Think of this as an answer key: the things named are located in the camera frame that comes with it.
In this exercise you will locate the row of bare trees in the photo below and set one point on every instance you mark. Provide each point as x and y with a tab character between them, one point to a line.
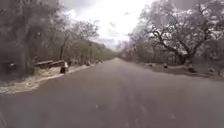
30	33
140	50

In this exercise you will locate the grey asphalt road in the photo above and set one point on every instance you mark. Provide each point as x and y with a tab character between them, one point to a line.
116	96

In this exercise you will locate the white and black marker stone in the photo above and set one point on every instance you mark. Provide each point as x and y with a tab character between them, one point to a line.
165	65
64	68

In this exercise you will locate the brown dirt roadside strip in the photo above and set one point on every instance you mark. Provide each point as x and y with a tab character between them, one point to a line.
176	70

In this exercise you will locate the pile of fallen logs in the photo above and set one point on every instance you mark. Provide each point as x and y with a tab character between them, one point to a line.
46	63

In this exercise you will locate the large bare spreading tree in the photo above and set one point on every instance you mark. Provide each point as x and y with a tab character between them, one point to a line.
182	57

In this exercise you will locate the pale sandy roadside strip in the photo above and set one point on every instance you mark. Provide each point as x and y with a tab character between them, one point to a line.
26	83

